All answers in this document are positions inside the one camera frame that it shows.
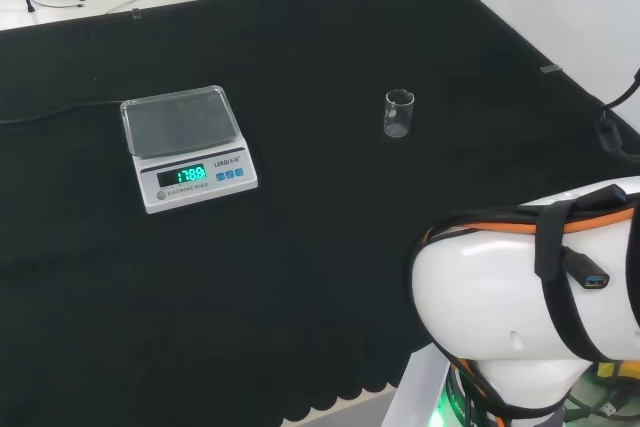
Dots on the black bench cloth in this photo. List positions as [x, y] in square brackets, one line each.
[300, 257]

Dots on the white electronic balance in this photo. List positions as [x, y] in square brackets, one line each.
[195, 192]

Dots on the small clear glass beaker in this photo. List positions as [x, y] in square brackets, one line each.
[399, 117]

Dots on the clear cloth clip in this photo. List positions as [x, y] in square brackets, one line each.
[549, 68]
[136, 13]

